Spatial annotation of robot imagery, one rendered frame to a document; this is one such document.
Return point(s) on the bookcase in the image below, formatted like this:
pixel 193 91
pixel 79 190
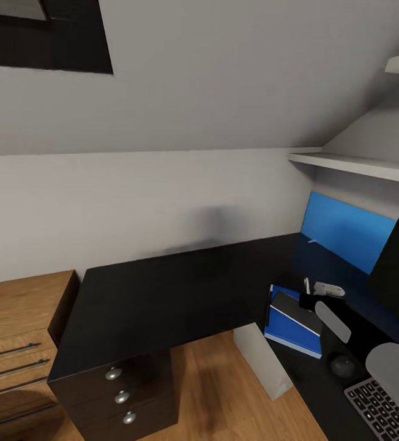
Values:
pixel 381 168

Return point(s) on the notebook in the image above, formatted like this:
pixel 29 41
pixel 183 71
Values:
pixel 289 306

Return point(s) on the folder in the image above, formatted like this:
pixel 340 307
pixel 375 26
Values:
pixel 288 332

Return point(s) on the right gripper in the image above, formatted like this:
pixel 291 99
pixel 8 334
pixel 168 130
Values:
pixel 306 301

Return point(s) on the room divider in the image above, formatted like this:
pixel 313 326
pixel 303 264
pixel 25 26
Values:
pixel 356 235

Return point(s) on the mouse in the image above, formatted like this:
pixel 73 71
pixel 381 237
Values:
pixel 342 366

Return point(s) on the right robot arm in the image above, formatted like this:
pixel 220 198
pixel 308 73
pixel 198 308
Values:
pixel 375 350

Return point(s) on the keyboard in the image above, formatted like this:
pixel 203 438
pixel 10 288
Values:
pixel 376 408

